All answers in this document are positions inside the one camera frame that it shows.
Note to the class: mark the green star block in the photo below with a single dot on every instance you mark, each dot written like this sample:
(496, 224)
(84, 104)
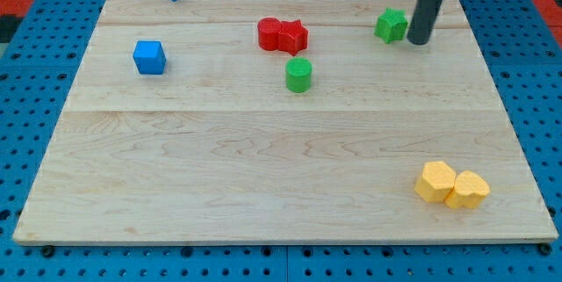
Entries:
(391, 25)

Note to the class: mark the light wooden board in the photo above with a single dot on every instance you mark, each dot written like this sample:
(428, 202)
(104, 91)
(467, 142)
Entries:
(217, 151)

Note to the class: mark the blue cube block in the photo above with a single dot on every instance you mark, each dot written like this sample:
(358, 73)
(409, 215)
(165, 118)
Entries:
(149, 57)

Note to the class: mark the yellow pentagon block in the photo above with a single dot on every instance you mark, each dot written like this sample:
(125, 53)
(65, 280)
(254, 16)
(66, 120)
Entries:
(435, 182)

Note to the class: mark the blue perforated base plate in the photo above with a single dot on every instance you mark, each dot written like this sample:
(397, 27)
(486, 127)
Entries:
(37, 69)

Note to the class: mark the red star block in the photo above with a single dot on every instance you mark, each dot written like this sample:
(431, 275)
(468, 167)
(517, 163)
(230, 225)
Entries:
(292, 37)

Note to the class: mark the green cylinder block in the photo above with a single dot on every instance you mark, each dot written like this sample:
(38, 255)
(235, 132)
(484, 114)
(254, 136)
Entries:
(298, 74)

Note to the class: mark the red cylinder block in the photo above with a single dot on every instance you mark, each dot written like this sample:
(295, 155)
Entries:
(268, 29)

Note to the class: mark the yellow heart block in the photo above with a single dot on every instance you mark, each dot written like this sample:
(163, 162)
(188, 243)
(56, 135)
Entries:
(469, 191)

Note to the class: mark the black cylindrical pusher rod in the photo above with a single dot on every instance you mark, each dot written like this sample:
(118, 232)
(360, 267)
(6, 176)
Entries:
(423, 21)

